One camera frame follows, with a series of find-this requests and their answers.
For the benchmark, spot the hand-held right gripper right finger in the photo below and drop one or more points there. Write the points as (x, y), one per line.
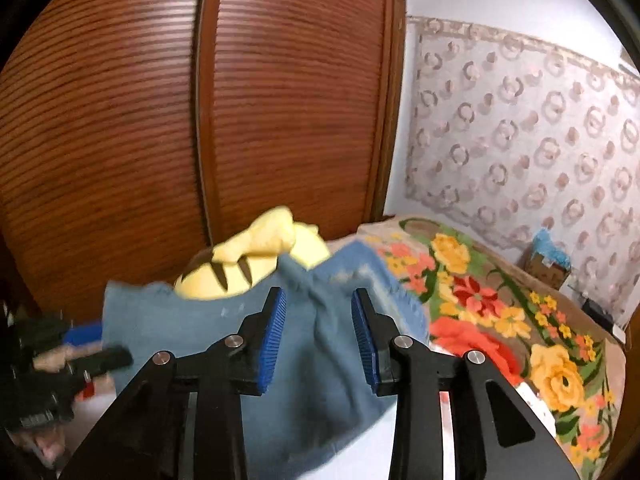
(365, 340)

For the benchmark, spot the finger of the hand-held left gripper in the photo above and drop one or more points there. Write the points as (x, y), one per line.
(105, 359)
(85, 335)

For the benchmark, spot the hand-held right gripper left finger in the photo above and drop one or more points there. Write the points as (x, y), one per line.
(270, 340)

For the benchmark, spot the teal pants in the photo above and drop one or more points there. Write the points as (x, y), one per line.
(320, 360)

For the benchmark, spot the person's left hand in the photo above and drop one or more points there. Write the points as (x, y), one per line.
(50, 360)

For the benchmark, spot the yellow plush toy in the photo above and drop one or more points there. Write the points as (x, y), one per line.
(265, 240)

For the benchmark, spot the floral blanket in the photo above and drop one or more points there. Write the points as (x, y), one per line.
(475, 300)

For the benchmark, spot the small cardboard box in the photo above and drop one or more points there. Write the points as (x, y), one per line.
(545, 272)

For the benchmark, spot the teal fluffy cloth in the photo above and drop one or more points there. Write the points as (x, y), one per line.
(550, 247)

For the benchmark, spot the black box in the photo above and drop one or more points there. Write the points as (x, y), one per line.
(597, 312)

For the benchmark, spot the wooden louvred wardrobe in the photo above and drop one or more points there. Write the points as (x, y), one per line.
(150, 110)

